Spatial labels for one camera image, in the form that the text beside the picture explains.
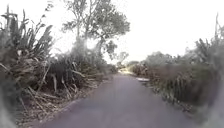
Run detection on flax bushes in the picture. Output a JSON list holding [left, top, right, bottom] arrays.
[[0, 5, 118, 128]]

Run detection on grey asphalt road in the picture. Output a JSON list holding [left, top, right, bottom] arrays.
[[35, 72, 198, 128]]

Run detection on small distant tree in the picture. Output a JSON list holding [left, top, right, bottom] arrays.
[[114, 50, 130, 68]]

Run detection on green and brown bushes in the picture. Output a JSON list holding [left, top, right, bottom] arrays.
[[128, 13, 224, 115]]

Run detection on large leafy tree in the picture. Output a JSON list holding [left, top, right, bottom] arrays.
[[61, 0, 131, 65]]

